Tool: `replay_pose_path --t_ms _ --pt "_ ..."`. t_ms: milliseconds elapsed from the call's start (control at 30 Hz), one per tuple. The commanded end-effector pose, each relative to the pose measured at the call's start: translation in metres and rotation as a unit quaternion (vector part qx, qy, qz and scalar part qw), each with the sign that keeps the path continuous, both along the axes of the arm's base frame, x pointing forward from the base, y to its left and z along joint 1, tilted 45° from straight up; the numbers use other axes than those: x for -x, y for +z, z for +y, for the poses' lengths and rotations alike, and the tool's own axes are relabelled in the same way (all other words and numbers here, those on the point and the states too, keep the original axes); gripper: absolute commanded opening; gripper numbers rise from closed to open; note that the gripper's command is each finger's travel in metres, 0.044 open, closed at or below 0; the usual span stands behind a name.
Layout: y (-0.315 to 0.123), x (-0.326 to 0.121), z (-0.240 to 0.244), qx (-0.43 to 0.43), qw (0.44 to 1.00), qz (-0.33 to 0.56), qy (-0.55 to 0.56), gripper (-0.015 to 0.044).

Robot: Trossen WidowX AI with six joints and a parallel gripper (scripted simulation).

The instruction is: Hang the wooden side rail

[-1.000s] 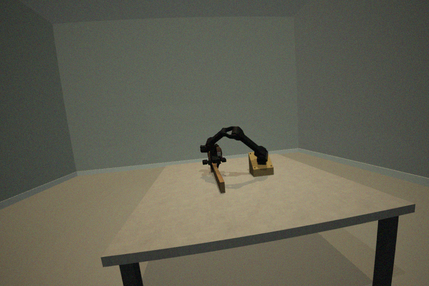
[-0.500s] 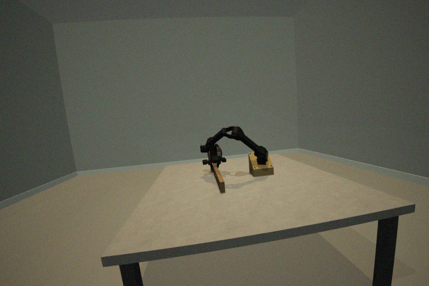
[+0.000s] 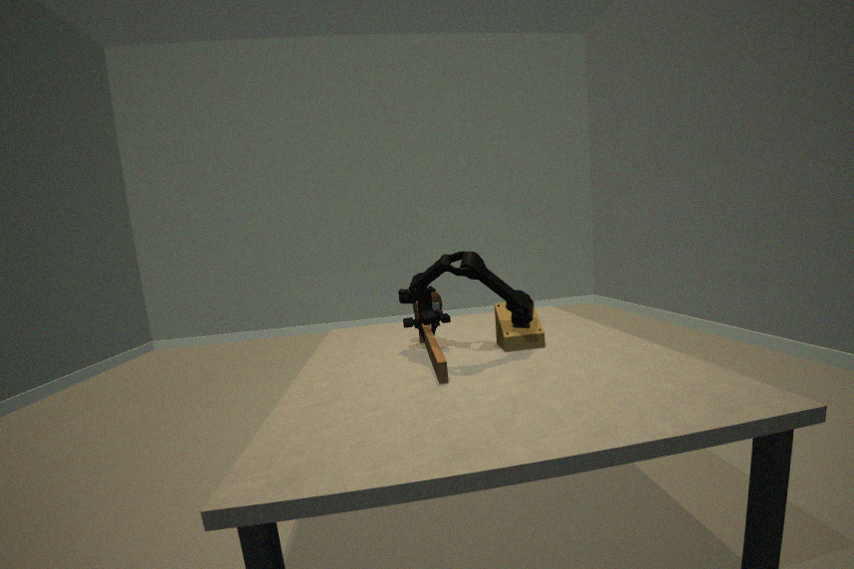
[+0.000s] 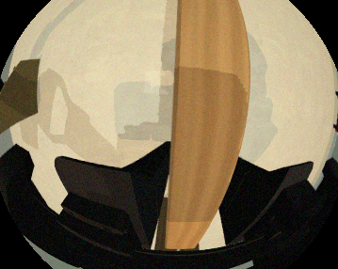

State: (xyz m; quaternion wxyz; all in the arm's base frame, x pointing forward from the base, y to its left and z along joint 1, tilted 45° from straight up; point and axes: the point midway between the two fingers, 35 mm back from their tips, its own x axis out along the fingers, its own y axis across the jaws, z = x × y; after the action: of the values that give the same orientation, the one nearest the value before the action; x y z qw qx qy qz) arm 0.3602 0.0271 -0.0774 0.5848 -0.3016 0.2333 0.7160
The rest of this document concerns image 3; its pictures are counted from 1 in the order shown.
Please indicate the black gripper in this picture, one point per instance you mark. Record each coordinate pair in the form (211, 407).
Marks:
(409, 322)

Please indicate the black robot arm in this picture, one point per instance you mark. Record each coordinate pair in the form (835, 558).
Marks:
(473, 267)

